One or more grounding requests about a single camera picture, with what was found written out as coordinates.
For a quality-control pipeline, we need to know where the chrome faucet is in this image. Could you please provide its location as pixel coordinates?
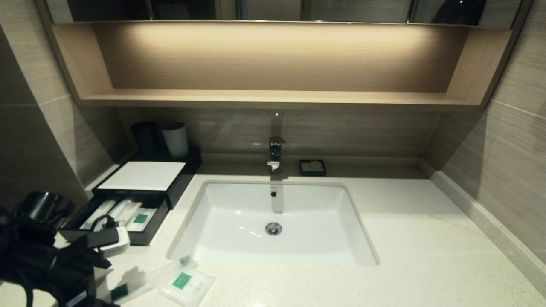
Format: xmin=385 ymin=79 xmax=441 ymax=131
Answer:
xmin=267 ymin=136 xmax=287 ymax=174

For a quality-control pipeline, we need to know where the long white sachet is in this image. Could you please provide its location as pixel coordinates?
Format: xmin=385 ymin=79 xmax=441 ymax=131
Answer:
xmin=80 ymin=199 xmax=117 ymax=231

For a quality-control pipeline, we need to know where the white card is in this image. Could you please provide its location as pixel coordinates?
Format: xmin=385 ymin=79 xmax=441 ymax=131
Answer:
xmin=98 ymin=161 xmax=187 ymax=191

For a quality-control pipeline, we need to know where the black cup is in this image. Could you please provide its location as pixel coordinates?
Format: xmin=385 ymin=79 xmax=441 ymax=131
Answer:
xmin=130 ymin=121 xmax=162 ymax=156

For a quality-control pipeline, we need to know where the long clear toothbrush packet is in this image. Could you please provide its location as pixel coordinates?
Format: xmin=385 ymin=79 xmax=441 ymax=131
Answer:
xmin=106 ymin=256 xmax=199 ymax=306

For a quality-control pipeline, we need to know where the black drawer of amenity box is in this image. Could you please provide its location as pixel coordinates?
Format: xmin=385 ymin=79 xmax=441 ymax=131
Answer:
xmin=59 ymin=190 xmax=170 ymax=247

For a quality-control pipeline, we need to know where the flat white sachet green label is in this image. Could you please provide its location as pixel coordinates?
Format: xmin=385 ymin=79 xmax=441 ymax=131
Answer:
xmin=126 ymin=207 xmax=158 ymax=232

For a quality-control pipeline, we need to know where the light wooden wall shelf niche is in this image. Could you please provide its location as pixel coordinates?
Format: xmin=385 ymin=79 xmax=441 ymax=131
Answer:
xmin=36 ymin=20 xmax=534 ymax=111

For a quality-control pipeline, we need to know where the white cup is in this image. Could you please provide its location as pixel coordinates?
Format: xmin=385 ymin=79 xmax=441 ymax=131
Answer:
xmin=160 ymin=122 xmax=189 ymax=159

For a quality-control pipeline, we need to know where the white ceramic sink basin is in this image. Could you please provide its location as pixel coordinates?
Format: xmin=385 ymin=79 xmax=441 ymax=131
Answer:
xmin=168 ymin=180 xmax=379 ymax=266

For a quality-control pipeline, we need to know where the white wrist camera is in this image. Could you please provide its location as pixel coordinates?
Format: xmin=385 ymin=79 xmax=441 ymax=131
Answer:
xmin=99 ymin=226 xmax=131 ymax=258

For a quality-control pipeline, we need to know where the square clear packet green label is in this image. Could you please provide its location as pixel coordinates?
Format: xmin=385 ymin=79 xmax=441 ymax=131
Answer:
xmin=159 ymin=268 xmax=217 ymax=307

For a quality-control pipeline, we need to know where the black soap dish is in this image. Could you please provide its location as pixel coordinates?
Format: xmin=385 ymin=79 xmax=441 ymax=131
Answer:
xmin=299 ymin=159 xmax=327 ymax=177

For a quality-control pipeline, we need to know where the mirrored wall cabinet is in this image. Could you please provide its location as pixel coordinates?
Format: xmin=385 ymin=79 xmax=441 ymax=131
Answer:
xmin=45 ymin=0 xmax=523 ymax=29

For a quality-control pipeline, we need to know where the black amenity box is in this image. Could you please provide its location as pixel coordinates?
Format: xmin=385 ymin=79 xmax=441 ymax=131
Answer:
xmin=97 ymin=146 xmax=203 ymax=210

